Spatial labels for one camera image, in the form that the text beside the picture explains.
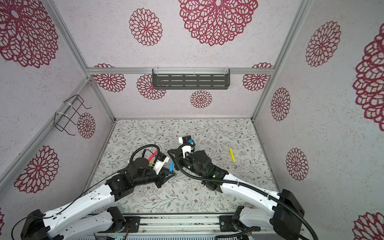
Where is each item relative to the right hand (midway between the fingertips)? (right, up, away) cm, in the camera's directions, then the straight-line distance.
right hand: (168, 151), depth 68 cm
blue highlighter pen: (+2, -6, +1) cm, 6 cm away
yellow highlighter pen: (+38, -6, +32) cm, 50 cm away
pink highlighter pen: (-6, -1, -5) cm, 8 cm away
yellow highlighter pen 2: (-6, -4, -5) cm, 9 cm away
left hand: (+1, -11, +6) cm, 13 cm away
